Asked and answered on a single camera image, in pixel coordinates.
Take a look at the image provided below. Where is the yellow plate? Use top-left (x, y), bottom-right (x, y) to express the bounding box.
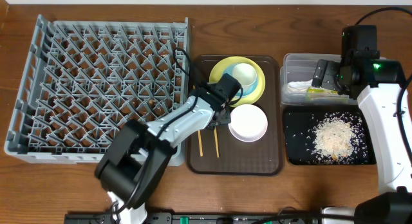
top-left (209, 56), bottom-right (266, 107)

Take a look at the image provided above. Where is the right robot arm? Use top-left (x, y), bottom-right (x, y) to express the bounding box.
top-left (312, 24), bottom-right (411, 223)

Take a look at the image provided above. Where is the light blue bowl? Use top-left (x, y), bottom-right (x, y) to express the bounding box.
top-left (223, 63), bottom-right (258, 97)

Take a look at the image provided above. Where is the white napkin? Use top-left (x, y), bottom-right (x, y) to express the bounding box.
top-left (286, 80), bottom-right (312, 92)

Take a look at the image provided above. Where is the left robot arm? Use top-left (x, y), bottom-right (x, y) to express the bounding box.
top-left (95, 73), bottom-right (243, 223)

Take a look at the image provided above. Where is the grey dish rack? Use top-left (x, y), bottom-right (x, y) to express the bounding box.
top-left (4, 16), bottom-right (191, 164)

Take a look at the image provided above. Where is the rice food waste pile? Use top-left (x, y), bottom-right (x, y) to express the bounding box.
top-left (291, 111), bottom-right (370, 162)

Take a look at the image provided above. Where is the white bowl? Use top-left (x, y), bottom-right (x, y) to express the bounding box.
top-left (228, 104), bottom-right (268, 142)

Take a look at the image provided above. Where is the clear plastic bin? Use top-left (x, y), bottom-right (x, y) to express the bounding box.
top-left (279, 53), bottom-right (394, 106)

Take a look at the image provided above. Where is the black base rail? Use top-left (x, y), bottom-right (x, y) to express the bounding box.
top-left (63, 211), bottom-right (355, 224)

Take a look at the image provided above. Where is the dark brown serving tray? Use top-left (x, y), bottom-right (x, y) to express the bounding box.
top-left (185, 55), bottom-right (285, 176)

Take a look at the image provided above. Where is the wooden chopstick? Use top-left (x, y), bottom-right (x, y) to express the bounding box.
top-left (214, 127), bottom-right (220, 158)
top-left (197, 130), bottom-right (203, 157)

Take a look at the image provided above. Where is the white cup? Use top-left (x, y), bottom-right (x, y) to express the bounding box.
top-left (232, 63), bottom-right (258, 89)

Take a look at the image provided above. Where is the black tray bin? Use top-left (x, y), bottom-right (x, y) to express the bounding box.
top-left (282, 104), bottom-right (377, 166)

